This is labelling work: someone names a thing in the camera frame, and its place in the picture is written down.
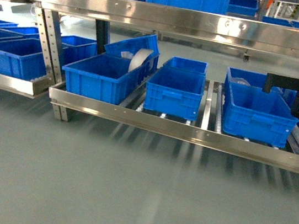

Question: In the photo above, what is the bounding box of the metal shelf rack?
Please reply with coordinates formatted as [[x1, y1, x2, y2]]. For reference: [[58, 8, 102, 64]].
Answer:
[[0, 0, 299, 174]]

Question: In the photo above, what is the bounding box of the blue shelf bin lower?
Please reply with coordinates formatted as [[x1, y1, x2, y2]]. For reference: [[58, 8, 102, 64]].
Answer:
[[0, 38, 51, 81]]

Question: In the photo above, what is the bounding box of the blue crate middle rear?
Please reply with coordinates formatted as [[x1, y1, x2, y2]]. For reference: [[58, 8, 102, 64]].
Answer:
[[223, 66, 286, 103]]

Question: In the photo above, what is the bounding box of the blue crate middle front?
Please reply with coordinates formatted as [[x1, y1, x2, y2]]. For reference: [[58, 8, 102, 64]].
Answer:
[[222, 83, 299, 148]]

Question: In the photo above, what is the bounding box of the blue crate left front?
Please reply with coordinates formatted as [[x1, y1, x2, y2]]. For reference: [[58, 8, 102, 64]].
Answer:
[[144, 67, 206, 121]]

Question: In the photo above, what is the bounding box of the blue crate left rear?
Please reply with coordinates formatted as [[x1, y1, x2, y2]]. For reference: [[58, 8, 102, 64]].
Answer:
[[163, 56, 209, 76]]

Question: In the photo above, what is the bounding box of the tilted blue crate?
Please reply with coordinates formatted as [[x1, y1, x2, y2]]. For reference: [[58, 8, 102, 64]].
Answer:
[[102, 27, 163, 63]]

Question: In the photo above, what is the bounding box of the curved grey sheet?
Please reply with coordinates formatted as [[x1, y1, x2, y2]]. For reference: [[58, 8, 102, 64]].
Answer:
[[128, 49, 154, 72]]

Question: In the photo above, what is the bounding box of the blue crate far left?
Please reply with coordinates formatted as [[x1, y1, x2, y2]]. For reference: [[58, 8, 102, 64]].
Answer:
[[62, 54, 159, 105]]

